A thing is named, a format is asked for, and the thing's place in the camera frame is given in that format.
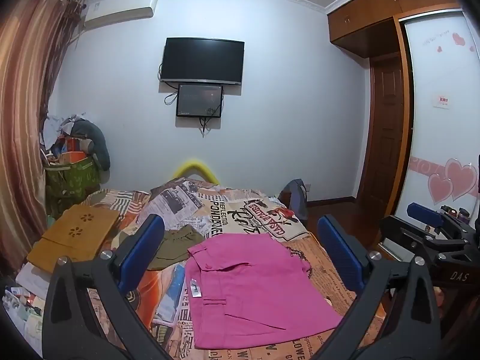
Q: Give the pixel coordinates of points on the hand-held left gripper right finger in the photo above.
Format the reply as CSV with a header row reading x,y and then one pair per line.
x,y
337,248

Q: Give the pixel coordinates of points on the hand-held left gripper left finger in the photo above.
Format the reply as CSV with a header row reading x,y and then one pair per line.
x,y
142,252

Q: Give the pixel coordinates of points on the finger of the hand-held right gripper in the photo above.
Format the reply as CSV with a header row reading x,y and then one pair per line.
x,y
423,213
403,232

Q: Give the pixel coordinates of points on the pink pants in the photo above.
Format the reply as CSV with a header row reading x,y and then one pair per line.
x,y
255,288

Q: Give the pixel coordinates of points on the olive green shorts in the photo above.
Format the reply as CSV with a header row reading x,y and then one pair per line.
x,y
174,245

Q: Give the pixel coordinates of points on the grey blue backpack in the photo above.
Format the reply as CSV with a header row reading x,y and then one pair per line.
x,y
296,198

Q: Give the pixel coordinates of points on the brown wooden board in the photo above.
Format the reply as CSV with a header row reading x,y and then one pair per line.
x,y
75,238

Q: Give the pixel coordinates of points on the green patterned bag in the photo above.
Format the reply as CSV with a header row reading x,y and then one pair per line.
x,y
73,180

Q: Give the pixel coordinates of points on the yellow curved headboard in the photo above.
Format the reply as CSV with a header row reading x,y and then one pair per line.
x,y
193,165

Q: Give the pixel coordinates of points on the newspaper print blanket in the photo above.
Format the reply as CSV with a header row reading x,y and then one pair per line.
x,y
240,210

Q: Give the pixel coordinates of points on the white cloth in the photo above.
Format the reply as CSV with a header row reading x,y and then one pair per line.
x,y
32,279

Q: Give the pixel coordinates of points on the grey plush pillow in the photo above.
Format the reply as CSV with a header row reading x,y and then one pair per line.
x,y
95,142

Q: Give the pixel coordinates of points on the pile of clothes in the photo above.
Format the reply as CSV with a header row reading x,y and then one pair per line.
x,y
56,131

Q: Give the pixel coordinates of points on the striped brown curtain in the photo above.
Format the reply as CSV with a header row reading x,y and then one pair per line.
x,y
26,120

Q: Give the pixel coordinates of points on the wooden overhead cabinet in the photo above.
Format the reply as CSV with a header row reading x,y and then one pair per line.
x,y
375,15

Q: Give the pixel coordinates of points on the white air conditioner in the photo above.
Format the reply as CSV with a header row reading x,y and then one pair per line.
x,y
120,7

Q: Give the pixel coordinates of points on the small black wall monitor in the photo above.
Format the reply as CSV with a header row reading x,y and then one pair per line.
x,y
199,100

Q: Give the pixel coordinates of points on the black wall television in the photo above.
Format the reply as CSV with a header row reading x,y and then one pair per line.
x,y
202,60

